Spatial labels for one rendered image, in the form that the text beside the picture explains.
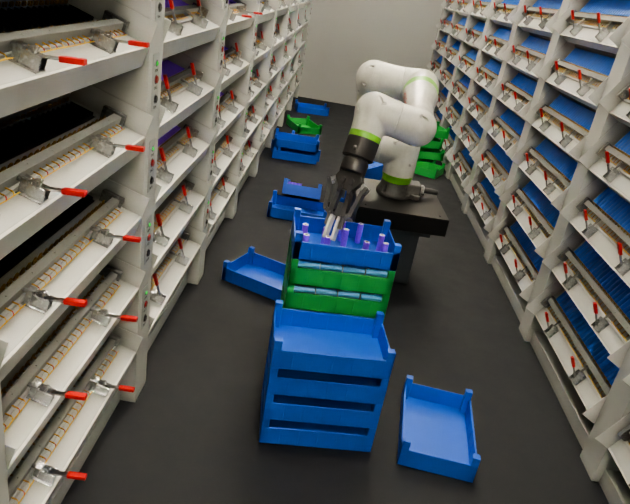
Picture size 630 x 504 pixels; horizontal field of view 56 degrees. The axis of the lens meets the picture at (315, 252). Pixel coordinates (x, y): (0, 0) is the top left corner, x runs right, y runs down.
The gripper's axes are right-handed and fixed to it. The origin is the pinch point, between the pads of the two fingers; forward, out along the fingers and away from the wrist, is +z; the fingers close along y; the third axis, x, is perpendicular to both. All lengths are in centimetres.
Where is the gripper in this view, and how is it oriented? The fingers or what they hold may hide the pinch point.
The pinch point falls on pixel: (332, 227)
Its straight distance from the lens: 167.1
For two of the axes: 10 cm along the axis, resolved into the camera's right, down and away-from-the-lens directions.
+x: -3.4, -1.0, -9.3
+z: -3.4, 9.4, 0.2
